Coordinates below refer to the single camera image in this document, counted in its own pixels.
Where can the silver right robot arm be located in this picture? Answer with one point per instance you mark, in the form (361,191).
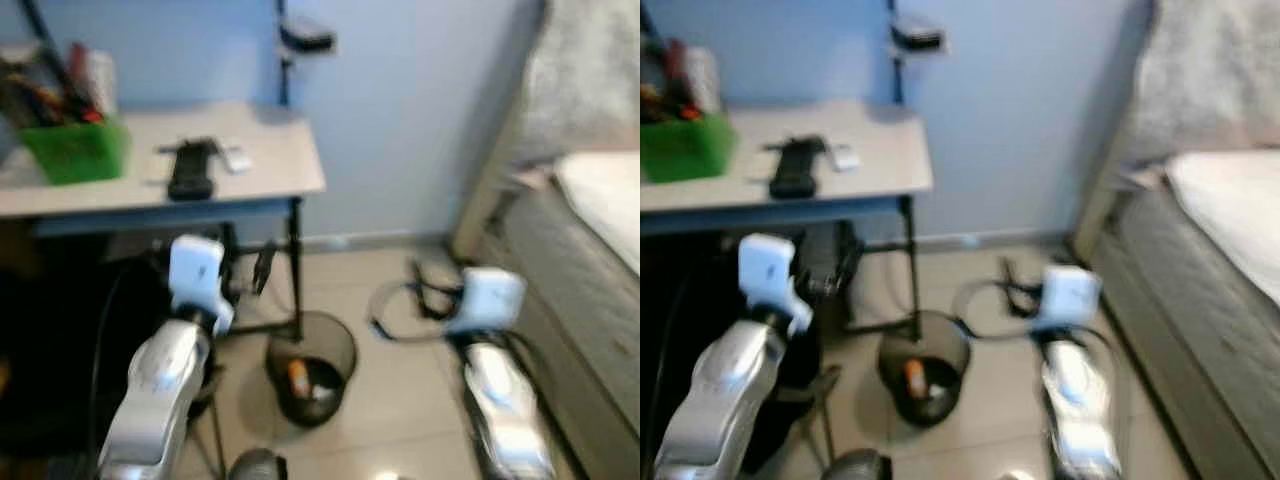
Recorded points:
(1075,400)
(500,400)

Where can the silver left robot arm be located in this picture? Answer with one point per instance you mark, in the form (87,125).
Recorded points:
(730,390)
(165,380)

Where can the black rectangular device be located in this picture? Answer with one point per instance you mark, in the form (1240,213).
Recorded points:
(797,170)
(190,170)

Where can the black mesh trash can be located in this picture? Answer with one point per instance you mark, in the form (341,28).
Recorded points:
(950,375)
(335,375)

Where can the small white object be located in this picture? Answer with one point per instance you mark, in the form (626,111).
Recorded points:
(843,157)
(235,160)

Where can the orange bottle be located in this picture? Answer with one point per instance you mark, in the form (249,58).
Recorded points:
(299,378)
(914,378)

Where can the grey quilted mattress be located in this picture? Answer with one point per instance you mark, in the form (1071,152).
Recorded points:
(560,280)
(1170,300)

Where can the green plastic bin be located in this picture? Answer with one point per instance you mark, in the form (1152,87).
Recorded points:
(75,150)
(685,150)

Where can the robot left leg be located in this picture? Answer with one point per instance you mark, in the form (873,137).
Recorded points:
(258,466)
(858,466)

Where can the black box clear lid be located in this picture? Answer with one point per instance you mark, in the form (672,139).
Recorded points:
(305,32)
(915,32)

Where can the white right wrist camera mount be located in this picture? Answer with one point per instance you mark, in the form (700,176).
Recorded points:
(490,298)
(1068,295)

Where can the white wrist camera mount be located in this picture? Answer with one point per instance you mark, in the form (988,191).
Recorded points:
(765,265)
(490,298)
(195,265)
(1068,295)

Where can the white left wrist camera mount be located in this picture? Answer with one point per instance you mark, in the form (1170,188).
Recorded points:
(195,265)
(765,265)

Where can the beige bed frame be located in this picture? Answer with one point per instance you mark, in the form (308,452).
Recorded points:
(480,220)
(1095,220)

